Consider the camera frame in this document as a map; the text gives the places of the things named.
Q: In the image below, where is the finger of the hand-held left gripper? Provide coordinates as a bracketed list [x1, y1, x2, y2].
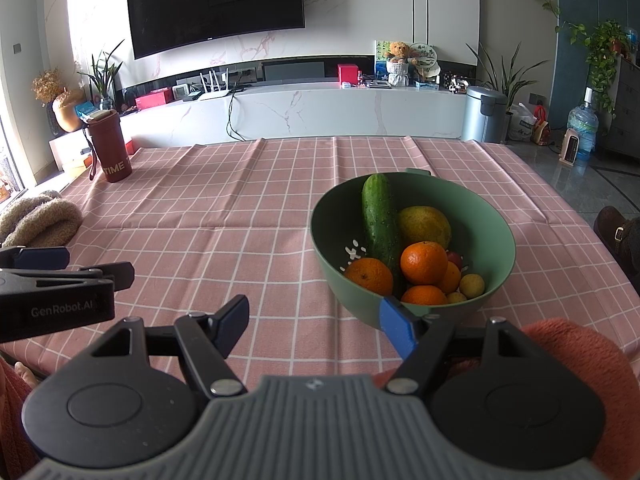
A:
[0, 261, 136, 293]
[0, 246, 70, 270]

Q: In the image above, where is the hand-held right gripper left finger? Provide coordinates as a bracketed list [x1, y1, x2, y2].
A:
[89, 294, 250, 399]

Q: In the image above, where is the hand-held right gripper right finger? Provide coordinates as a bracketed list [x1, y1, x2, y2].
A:
[378, 296, 545, 396]

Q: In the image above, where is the orange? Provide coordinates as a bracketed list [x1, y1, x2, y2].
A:
[344, 257, 395, 297]
[439, 261, 462, 295]
[400, 241, 449, 286]
[400, 285, 448, 307]

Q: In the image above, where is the green bowl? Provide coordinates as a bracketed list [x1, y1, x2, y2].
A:
[309, 168, 517, 332]

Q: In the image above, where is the person's left forearm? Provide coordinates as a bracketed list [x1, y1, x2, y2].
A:
[0, 355, 42, 472]

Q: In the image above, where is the person's left hand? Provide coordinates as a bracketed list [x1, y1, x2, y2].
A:
[14, 361, 41, 387]

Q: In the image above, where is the beige knit hat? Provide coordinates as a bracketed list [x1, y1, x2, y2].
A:
[0, 190, 84, 249]

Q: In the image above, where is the yellow pear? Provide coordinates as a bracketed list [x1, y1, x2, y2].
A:
[397, 205, 453, 251]

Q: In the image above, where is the green cucumber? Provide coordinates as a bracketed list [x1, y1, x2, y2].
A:
[362, 173, 405, 286]

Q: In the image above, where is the white storage box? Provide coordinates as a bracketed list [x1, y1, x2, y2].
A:
[48, 130, 136, 171]

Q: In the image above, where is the pink checked tablecloth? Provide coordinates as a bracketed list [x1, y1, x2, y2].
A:
[0, 136, 640, 387]

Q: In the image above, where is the brown vase with dried flowers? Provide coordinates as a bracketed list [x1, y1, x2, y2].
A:
[32, 69, 87, 134]

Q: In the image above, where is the person's coral fleece clothing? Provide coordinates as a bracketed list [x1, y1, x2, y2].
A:
[372, 317, 634, 467]

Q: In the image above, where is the red tissue box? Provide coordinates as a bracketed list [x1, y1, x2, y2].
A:
[135, 89, 172, 111]

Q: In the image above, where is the orchid leaf potted plant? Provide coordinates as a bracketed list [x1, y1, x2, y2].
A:
[75, 39, 126, 111]

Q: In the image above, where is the white router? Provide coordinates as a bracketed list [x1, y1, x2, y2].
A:
[198, 67, 232, 101]

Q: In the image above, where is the white marble cabinet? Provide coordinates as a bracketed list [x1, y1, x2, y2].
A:
[117, 82, 469, 149]

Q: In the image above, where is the grey pedal bin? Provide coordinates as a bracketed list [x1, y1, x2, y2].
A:
[460, 86, 509, 144]

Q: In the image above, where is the dark brown buckled bag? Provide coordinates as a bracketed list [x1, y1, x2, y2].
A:
[594, 205, 640, 276]

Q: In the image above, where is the white plastic bag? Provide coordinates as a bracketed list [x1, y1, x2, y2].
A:
[507, 102, 539, 142]

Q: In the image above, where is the red shopping bag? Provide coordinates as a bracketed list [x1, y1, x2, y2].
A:
[531, 105, 553, 146]

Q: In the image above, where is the small beige heater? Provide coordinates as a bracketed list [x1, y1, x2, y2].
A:
[558, 128, 584, 166]

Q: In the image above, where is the picture card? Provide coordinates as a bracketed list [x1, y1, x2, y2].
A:
[374, 40, 396, 81]

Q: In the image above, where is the long leaf potted plant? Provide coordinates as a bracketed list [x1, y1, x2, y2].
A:
[465, 40, 551, 112]

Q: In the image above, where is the decorative painted plate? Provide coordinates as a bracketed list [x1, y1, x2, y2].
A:
[410, 42, 437, 69]

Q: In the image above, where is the large water bottle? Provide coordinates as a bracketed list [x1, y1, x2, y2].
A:
[566, 87, 600, 161]

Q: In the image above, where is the black television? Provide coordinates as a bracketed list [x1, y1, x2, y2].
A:
[125, 0, 306, 60]

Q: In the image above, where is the grey dresser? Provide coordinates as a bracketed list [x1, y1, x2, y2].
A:
[600, 52, 640, 162]

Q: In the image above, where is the trailing green potted plant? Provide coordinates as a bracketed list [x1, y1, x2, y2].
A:
[557, 19, 632, 132]

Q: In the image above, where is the red tumbler with strap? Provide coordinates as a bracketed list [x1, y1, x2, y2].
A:
[82, 109, 133, 183]

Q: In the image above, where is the black router cable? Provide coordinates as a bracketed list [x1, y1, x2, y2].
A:
[226, 91, 247, 142]

